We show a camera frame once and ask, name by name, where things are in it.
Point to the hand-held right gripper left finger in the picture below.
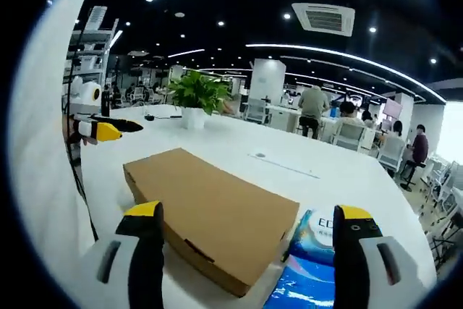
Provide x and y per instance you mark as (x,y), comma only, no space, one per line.
(121,294)

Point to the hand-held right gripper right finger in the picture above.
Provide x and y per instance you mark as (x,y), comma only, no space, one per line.
(367,280)

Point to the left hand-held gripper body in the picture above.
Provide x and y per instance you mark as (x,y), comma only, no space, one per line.
(85,101)

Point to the blue soft tissue pack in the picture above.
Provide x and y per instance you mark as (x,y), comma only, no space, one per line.
(304,283)

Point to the light blue wet wipes pack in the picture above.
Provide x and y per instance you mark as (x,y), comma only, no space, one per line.
(314,229)

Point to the brown cardboard shoe box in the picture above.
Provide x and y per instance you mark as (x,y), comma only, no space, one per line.
(210,207)

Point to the person's left hand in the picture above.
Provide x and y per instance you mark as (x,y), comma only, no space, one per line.
(85,141)

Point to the black upright device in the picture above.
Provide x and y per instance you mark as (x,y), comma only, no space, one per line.
(105,102)

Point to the black round puck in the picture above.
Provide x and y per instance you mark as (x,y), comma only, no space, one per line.
(149,118)

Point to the grey metal storage rack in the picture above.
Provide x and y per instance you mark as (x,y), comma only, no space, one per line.
(90,59)

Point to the person's white shirt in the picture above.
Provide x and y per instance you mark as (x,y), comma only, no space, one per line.
(40,160)

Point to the green plant in white pot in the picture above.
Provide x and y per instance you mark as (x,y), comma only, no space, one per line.
(199,93)

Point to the white square pillar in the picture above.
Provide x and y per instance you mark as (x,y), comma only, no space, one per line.
(267,81)

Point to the small pink screen monitor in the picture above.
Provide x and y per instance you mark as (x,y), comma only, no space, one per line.
(393,107)

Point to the curved ceiling light strip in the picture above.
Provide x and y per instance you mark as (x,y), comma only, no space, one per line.
(289,47)

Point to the ceiling air conditioner vent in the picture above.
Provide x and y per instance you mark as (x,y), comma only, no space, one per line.
(323,19)

